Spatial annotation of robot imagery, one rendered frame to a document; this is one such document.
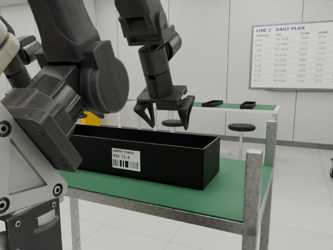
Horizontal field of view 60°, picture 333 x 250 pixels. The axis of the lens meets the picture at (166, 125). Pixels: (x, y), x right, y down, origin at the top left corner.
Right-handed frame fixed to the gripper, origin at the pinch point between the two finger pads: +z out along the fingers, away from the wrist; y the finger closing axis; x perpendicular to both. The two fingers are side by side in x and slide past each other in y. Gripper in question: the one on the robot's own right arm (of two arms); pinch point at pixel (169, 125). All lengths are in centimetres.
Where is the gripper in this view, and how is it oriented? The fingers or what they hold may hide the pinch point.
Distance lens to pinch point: 69.9
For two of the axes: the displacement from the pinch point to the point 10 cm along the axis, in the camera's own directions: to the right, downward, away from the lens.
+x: -3.6, 5.9, -7.2
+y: -9.1, -0.6, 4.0
